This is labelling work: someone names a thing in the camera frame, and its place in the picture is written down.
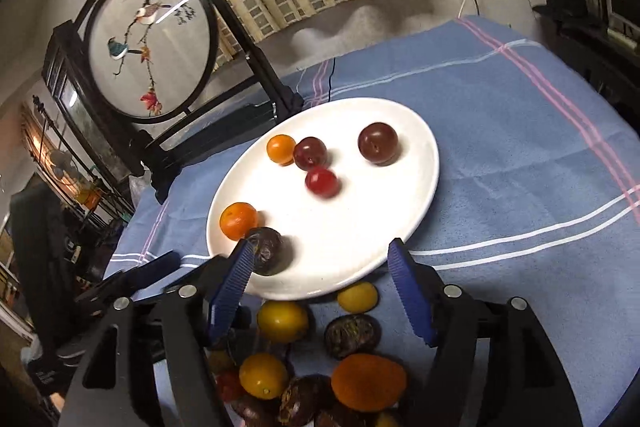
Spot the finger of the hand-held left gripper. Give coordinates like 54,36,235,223
102,251,182,295
75,279,130,309

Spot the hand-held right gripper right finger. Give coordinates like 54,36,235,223
387,238,583,427

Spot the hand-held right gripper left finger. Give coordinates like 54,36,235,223
59,238,257,427

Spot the yellow cherry tomato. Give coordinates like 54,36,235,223
238,353,290,400
336,282,379,314
256,300,310,343

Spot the dark wrinkled passion fruit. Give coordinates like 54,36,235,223
324,313,379,360
248,227,297,277
277,374,335,427
231,394,281,427
314,409,381,427

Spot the white oval plate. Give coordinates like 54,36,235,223
206,97,441,302

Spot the red cherry tomato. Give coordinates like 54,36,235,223
216,369,246,403
305,167,340,200

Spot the orange tangerine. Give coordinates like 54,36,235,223
331,353,408,413

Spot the small orange cherry tomato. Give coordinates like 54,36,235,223
266,134,297,166

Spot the large dark purple plum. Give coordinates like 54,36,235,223
357,122,400,166

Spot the blue striped blanket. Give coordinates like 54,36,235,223
102,14,640,427

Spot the black framed glass panel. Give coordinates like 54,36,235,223
42,21,146,185

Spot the round bird embroidery screen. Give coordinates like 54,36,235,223
75,0,306,205

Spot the white fleece cloth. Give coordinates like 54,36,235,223
290,2,451,58

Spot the dark wooden furniture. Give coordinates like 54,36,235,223
532,0,640,128

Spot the black hat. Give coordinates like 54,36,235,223
532,0,608,28

